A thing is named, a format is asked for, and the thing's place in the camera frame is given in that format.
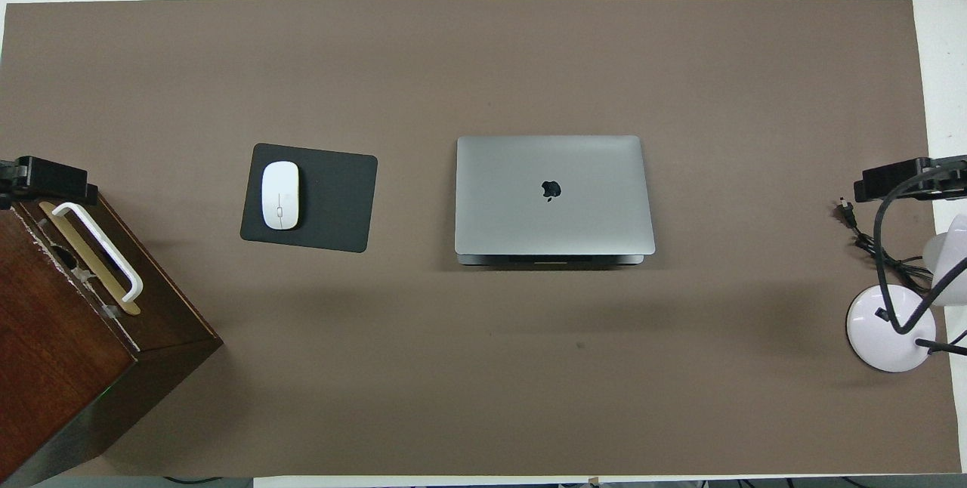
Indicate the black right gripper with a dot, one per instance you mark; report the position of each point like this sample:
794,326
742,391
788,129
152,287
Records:
948,182

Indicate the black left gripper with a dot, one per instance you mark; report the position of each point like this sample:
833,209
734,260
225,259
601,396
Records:
6,182

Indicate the silver grey laptop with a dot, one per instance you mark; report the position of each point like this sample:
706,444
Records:
529,216

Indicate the white desk lamp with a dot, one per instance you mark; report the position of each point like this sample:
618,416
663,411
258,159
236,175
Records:
884,344

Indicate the dark brown wooden box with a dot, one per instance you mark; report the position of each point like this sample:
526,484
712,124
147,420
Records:
60,367

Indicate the white computer mouse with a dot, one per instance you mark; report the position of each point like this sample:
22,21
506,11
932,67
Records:
280,193

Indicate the black mouse pad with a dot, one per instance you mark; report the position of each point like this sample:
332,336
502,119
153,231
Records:
332,201

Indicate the brown table mat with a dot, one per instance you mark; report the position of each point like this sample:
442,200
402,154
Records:
529,57

